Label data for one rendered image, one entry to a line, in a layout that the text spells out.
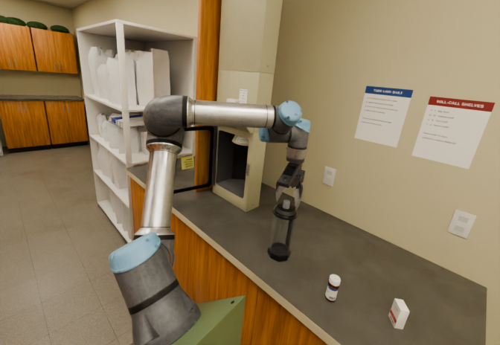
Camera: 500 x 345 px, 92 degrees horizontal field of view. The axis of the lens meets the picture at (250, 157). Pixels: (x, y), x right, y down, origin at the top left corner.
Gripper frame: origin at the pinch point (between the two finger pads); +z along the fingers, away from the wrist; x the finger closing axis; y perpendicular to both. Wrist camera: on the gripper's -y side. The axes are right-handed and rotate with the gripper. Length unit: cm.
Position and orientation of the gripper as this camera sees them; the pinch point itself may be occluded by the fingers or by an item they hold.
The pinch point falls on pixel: (286, 204)
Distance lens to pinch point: 104.3
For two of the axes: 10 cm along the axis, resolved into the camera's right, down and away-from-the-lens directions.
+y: 4.9, -2.3, 8.4
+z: -0.9, 9.5, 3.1
